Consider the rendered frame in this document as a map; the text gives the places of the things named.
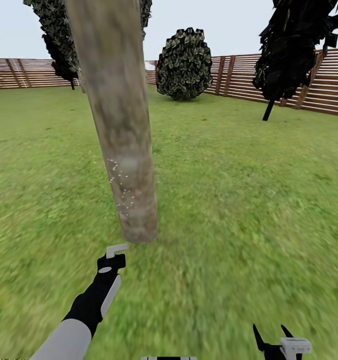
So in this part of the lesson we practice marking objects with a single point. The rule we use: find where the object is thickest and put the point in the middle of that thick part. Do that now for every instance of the bush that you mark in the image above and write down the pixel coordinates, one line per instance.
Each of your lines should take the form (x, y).
(184, 66)

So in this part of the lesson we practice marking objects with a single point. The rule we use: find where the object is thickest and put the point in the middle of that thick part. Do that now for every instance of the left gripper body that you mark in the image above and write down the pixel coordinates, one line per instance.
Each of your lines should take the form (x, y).
(119, 260)

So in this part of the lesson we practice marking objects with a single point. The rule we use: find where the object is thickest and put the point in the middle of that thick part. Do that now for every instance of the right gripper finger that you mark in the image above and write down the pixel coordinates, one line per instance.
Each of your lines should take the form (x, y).
(287, 333)
(260, 343)

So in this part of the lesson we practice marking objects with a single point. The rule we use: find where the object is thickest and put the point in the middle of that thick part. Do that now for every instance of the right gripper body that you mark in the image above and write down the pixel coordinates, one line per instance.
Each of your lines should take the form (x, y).
(273, 352)

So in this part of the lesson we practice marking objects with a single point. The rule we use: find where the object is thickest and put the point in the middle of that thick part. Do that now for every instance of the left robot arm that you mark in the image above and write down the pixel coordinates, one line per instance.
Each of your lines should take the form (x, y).
(72, 337)

